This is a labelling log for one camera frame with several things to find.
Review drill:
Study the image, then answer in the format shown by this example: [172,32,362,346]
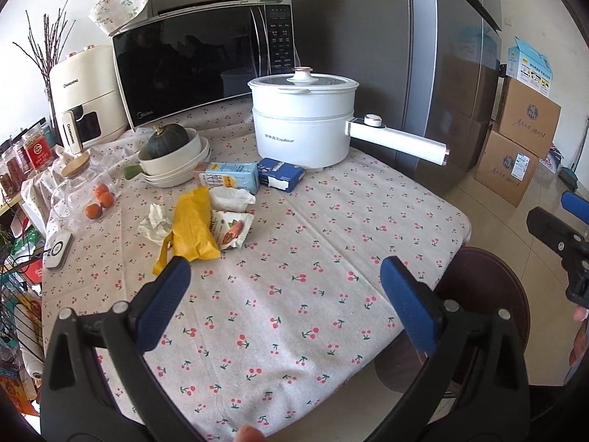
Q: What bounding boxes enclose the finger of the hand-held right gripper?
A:
[526,206,589,264]
[560,191,589,227]

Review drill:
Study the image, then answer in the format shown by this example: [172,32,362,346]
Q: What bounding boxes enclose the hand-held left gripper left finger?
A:
[39,256,192,442]

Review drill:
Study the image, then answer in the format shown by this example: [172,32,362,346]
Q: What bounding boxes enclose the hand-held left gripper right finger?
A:
[361,256,531,442]

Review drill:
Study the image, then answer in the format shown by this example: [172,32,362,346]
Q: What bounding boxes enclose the white tissue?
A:
[139,203,178,246]

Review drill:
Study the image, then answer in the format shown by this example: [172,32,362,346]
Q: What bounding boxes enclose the yellow plastic wrapper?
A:
[153,185,222,276]

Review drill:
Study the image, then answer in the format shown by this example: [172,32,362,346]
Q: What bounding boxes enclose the nut snack packet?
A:
[209,209,255,252]

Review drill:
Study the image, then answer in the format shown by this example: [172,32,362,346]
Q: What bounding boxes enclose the white paper napkin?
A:
[209,187,257,213]

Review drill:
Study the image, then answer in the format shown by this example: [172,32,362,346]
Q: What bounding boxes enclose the person's right hand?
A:
[568,306,589,370]

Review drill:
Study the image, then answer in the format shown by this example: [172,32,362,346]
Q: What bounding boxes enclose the round dark wooden stool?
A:
[375,246,533,393]

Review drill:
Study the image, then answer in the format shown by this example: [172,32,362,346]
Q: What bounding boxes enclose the small white round-button device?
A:
[45,231,75,272]

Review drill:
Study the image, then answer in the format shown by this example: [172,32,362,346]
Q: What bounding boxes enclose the stacked white bowls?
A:
[142,136,213,189]

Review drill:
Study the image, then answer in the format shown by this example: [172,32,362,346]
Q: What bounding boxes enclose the white ceramic bowl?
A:
[138,128,202,177]

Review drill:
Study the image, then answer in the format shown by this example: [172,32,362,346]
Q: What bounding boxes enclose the light blue milk carton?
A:
[198,161,261,193]

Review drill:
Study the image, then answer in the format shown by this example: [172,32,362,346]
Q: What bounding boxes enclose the blue and white cardboard box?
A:
[506,36,551,98]

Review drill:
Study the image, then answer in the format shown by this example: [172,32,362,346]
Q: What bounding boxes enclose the glass jar with wooden lid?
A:
[50,155,121,231]

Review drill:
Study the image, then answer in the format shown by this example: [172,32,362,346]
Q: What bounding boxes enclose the dark green kabocha squash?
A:
[139,125,190,162]

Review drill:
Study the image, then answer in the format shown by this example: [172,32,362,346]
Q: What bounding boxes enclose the blue and white small carton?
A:
[255,157,306,193]

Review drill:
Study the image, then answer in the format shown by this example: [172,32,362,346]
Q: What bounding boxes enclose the orange snack bag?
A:
[0,368,40,418]

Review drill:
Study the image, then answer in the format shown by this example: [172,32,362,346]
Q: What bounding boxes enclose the white electric cooking pot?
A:
[247,67,453,171]

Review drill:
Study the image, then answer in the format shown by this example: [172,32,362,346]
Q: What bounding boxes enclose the cream air fryer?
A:
[48,45,130,154]

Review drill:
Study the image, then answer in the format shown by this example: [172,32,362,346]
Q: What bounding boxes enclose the grey refrigerator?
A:
[294,0,505,200]

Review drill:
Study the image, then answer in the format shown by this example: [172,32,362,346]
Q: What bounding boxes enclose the black and white microwave oven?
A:
[112,0,300,131]

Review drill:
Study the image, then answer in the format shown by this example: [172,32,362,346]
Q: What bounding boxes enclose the white pot lid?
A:
[247,67,360,95]

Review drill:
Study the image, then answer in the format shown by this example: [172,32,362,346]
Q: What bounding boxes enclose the dry dark branches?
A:
[13,0,77,90]

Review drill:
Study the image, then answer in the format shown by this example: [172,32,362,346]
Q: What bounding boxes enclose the black wire rack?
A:
[0,258,52,407]

